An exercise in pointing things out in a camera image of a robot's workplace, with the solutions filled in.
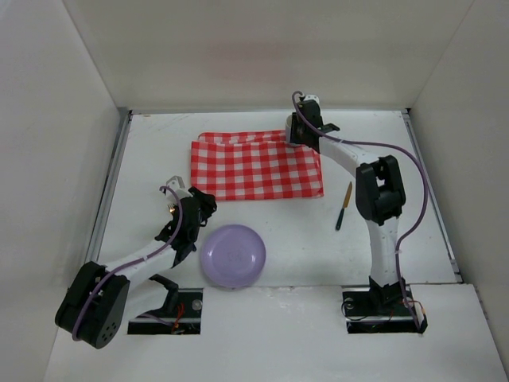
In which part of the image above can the right aluminium table rail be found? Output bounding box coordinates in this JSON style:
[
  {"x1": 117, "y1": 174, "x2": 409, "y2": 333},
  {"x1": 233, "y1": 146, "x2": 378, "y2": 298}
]
[{"x1": 402, "y1": 108, "x2": 464, "y2": 284}]

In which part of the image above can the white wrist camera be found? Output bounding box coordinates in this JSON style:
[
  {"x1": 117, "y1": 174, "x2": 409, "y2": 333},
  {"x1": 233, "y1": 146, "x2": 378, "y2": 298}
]
[
  {"x1": 301, "y1": 94, "x2": 320, "y2": 103},
  {"x1": 159, "y1": 176, "x2": 188, "y2": 199}
]

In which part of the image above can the left aluminium table rail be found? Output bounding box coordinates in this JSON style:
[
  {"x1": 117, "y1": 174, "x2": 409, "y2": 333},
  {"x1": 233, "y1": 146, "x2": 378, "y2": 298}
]
[{"x1": 76, "y1": 107, "x2": 133, "y2": 270}]

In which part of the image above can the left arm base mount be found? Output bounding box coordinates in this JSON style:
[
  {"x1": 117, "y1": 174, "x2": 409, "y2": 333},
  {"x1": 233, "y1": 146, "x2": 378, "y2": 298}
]
[{"x1": 126, "y1": 289, "x2": 204, "y2": 336}]

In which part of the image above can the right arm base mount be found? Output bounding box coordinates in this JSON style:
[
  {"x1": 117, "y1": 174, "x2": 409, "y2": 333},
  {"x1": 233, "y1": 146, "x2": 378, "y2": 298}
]
[{"x1": 340, "y1": 287, "x2": 428, "y2": 334}]

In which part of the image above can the aluminium table rail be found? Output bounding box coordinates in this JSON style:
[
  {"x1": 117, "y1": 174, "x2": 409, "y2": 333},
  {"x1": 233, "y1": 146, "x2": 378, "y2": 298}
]
[
  {"x1": 402, "y1": 108, "x2": 464, "y2": 284},
  {"x1": 76, "y1": 107, "x2": 133, "y2": 270}
]

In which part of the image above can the purple plastic plate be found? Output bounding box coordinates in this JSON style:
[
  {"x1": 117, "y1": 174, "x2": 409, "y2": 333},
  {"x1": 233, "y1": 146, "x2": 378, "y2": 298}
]
[{"x1": 200, "y1": 224, "x2": 266, "y2": 289}]

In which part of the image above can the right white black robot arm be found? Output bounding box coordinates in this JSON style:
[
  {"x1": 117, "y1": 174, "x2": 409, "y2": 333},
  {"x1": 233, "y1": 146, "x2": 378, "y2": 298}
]
[{"x1": 286, "y1": 92, "x2": 406, "y2": 310}]

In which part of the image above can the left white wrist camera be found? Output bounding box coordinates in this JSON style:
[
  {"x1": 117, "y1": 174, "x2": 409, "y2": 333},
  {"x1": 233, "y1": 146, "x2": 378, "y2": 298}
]
[{"x1": 159, "y1": 176, "x2": 188, "y2": 199}]

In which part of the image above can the gold fork dark handle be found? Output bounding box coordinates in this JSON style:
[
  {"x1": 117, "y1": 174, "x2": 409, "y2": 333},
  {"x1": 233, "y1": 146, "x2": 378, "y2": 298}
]
[{"x1": 167, "y1": 204, "x2": 179, "y2": 215}]

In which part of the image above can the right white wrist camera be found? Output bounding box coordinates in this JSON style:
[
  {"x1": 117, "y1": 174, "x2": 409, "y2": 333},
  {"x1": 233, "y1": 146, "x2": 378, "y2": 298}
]
[{"x1": 301, "y1": 94, "x2": 320, "y2": 103}]

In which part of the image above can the red white checkered cloth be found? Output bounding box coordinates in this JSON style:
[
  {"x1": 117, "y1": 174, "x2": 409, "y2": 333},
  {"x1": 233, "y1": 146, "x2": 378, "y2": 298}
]
[{"x1": 190, "y1": 131, "x2": 324, "y2": 201}]

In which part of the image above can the light blue mug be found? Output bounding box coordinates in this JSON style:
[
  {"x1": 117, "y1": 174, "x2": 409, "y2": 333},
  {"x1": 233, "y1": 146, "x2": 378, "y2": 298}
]
[{"x1": 285, "y1": 114, "x2": 298, "y2": 146}]

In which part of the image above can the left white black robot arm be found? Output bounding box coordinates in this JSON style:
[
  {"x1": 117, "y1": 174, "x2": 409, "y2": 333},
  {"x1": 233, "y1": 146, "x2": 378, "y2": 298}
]
[{"x1": 55, "y1": 185, "x2": 217, "y2": 349}]

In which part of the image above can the gold knife green handle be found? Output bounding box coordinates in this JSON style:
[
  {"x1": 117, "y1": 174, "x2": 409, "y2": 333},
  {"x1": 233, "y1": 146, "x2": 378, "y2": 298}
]
[{"x1": 335, "y1": 182, "x2": 353, "y2": 232}]

